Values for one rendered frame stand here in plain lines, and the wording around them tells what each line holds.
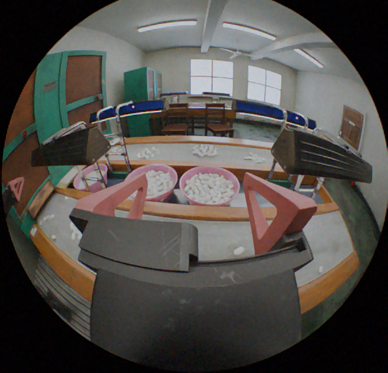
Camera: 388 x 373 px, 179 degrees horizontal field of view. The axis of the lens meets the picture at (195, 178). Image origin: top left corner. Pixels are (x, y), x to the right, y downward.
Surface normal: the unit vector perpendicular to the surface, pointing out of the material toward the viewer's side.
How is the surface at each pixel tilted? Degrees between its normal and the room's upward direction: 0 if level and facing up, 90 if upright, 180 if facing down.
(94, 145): 90
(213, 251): 0
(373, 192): 90
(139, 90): 90
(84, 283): 0
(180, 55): 90
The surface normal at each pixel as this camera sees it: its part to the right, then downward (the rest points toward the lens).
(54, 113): 1.00, 0.05
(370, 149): -1.00, -0.01
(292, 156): -0.07, 0.07
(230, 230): 0.00, -0.80
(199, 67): 0.00, 0.60
